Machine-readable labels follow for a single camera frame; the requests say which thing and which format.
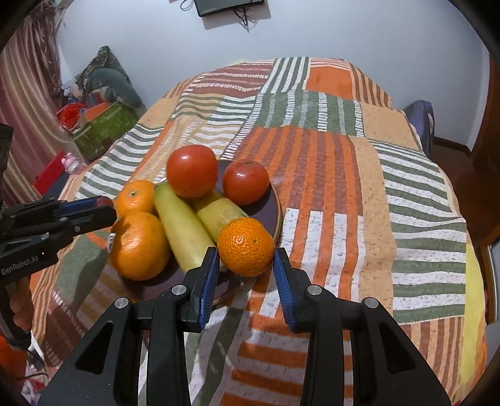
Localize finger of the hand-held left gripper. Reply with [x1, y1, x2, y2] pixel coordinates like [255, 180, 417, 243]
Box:
[8, 196, 101, 220]
[55, 205, 117, 246]

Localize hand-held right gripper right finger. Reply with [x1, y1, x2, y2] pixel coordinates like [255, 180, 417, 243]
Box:
[272, 247, 458, 406]

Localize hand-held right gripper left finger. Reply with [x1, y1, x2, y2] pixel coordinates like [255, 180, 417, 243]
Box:
[37, 247, 220, 406]

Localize small mandarin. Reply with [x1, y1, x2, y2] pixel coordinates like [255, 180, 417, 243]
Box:
[217, 217, 276, 278]
[116, 180, 156, 218]

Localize large orange with sticker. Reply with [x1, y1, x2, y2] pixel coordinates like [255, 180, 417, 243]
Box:
[109, 212, 171, 282]

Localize pale yellow cucumber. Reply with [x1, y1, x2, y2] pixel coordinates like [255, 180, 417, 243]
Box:
[153, 181, 221, 274]
[190, 189, 249, 243]

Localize purple plate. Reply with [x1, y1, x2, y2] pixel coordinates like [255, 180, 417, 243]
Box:
[123, 159, 284, 307]

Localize red tomato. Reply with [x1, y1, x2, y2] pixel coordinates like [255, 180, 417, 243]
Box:
[166, 145, 218, 199]
[222, 159, 270, 206]

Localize person's left hand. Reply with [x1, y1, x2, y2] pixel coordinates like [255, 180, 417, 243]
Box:
[8, 276, 36, 334]

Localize pink toy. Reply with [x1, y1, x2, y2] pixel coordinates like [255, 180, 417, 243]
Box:
[62, 154, 87, 175]

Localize red box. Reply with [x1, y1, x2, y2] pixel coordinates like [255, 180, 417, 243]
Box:
[33, 151, 67, 192]

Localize green storage box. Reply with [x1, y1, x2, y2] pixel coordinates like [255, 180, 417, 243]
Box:
[72, 102, 139, 161]

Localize red plastic bag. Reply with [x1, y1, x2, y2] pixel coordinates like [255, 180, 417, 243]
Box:
[57, 102, 84, 129]

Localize orange box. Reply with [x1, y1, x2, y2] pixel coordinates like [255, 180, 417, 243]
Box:
[84, 102, 110, 120]

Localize striped patchwork blanket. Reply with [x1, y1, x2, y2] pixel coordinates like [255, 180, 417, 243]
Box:
[29, 57, 487, 406]

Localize striped red curtain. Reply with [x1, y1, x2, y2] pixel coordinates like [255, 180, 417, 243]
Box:
[0, 8, 79, 196]

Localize dark patterned cushion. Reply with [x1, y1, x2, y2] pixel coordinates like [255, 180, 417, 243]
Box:
[76, 46, 131, 84]

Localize yellow bed sheet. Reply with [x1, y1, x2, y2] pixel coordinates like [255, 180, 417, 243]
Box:
[463, 238, 488, 324]

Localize purple bag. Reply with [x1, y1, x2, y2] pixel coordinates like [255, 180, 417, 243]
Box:
[404, 100, 435, 157]

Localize wooden door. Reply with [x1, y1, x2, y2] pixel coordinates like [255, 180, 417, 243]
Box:
[471, 55, 500, 245]

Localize small black wall monitor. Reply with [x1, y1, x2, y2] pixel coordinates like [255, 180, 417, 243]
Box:
[194, 0, 265, 17]

